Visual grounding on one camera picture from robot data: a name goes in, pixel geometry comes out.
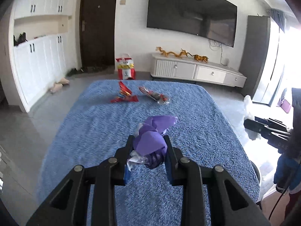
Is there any black wall television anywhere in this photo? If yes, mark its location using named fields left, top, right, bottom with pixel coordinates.
left=146, top=0, right=237, bottom=47

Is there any white shoe cabinet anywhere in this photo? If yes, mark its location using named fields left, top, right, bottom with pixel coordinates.
left=8, top=0, right=78, bottom=113

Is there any blue gloved right hand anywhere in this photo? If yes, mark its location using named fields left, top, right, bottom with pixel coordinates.
left=274, top=154, right=300, bottom=194

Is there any clear dark candy wrapper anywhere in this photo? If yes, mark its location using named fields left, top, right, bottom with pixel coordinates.
left=138, top=86, right=169, bottom=105

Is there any red snack bag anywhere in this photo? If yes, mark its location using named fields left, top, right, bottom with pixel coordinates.
left=110, top=81, right=139, bottom=103

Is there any white tv cabinet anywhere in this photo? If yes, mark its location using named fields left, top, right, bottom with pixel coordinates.
left=150, top=53, right=246, bottom=88

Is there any red white shopping bag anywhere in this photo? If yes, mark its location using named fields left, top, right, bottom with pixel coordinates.
left=115, top=54, right=136, bottom=80

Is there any grey tall cabinet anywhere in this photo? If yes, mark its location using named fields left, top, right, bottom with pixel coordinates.
left=239, top=15, right=270, bottom=97

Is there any purple wrapper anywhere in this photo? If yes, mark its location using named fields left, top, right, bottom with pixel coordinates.
left=127, top=115, right=178, bottom=170

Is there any black cable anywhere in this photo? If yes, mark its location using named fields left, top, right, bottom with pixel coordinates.
left=268, top=169, right=294, bottom=221

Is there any blue fluffy table cloth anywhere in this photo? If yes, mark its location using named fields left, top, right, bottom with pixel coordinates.
left=37, top=80, right=260, bottom=225

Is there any dark brown door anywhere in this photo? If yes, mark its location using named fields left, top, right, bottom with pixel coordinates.
left=80, top=0, right=116, bottom=72

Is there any golden tiger figurine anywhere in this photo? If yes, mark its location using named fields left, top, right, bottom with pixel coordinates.
left=193, top=55, right=209, bottom=63

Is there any white tissue far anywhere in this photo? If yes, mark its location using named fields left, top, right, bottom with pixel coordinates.
left=243, top=95, right=259, bottom=141

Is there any beige slipper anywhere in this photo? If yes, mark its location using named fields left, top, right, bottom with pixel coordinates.
left=49, top=83, right=63, bottom=94
left=57, top=78, right=70, bottom=85

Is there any golden dragon figurine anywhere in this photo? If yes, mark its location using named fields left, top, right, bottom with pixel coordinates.
left=156, top=47, right=191, bottom=58

